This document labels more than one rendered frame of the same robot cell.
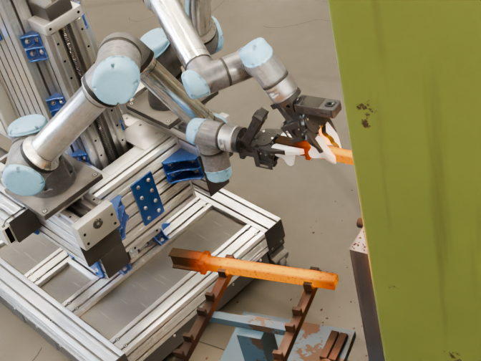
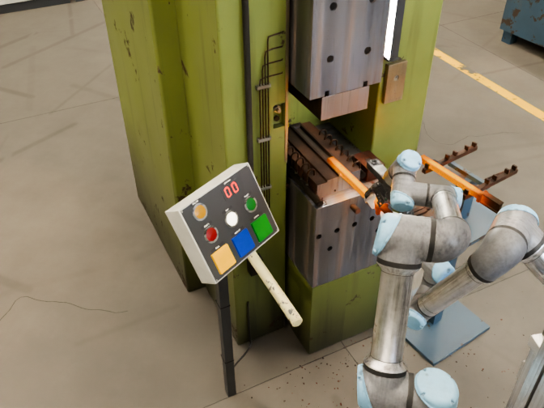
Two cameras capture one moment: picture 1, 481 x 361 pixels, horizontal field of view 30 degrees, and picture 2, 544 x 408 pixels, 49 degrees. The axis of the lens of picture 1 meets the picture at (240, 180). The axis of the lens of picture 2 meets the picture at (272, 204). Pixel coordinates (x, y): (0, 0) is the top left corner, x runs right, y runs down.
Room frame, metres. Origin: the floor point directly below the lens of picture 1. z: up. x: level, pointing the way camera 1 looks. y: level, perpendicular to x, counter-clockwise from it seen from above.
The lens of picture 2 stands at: (3.50, 0.13, 2.38)
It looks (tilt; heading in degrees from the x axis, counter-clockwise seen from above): 39 degrees down; 204
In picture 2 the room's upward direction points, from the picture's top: straight up
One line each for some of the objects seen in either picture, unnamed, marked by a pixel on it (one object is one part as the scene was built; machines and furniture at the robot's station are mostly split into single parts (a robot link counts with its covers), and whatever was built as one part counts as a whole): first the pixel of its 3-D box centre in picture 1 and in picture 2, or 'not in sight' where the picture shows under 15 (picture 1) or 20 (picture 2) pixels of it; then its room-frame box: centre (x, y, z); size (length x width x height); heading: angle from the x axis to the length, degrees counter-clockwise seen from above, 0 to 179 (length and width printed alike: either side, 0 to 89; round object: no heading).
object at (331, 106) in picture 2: not in sight; (316, 79); (1.53, -0.57, 1.32); 0.42 x 0.20 x 0.10; 50
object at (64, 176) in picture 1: (46, 169); not in sight; (2.21, 0.55, 0.87); 0.15 x 0.15 x 0.10
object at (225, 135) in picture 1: (231, 139); not in sight; (1.96, -0.01, 0.99); 0.08 x 0.05 x 0.08; 140
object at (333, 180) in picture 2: not in sight; (312, 156); (1.53, -0.57, 0.96); 0.42 x 0.20 x 0.09; 50
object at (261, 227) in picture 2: not in sight; (261, 227); (2.08, -0.55, 1.01); 0.07 x 0.05 x 0.07; 165
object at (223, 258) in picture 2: not in sight; (223, 258); (2.27, -0.60, 1.01); 0.07 x 0.05 x 0.07; 165
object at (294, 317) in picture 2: not in sight; (271, 284); (1.98, -0.56, 0.62); 0.44 x 0.05 x 0.05; 50
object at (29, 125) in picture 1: (33, 140); not in sight; (2.21, 0.55, 0.98); 0.13 x 0.12 x 0.14; 172
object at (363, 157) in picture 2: not in sight; (367, 165); (1.48, -0.34, 0.95); 0.12 x 0.09 x 0.07; 50
